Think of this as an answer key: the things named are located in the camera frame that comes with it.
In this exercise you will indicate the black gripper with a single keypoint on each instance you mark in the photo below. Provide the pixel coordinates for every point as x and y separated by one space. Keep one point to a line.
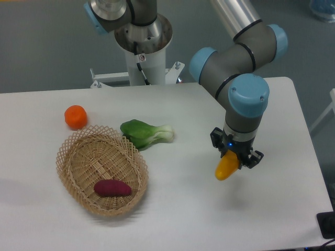
242 149

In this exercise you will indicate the yellow mango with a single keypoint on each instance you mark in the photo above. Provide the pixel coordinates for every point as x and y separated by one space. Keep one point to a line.
228 164

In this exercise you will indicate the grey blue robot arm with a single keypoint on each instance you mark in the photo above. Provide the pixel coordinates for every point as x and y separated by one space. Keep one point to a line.
228 76

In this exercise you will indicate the green bok choy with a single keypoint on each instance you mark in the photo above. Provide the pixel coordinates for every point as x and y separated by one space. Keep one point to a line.
142 135

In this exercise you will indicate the black device at table edge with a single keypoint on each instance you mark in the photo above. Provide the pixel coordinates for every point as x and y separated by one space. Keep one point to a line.
326 224

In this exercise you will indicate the purple sweet potato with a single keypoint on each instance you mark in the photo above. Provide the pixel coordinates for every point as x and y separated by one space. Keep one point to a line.
112 188

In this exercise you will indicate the woven wicker basket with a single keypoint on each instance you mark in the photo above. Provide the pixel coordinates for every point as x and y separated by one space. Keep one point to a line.
101 153

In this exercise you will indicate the orange persimmon fruit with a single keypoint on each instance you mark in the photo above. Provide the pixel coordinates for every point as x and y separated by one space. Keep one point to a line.
76 117

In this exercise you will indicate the blue object in corner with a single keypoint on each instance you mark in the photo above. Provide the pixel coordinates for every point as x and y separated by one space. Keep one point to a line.
323 9

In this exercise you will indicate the white frame at right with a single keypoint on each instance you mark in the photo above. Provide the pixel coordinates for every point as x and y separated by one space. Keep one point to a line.
323 118

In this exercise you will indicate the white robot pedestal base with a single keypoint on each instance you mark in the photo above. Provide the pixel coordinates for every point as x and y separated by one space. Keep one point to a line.
144 48

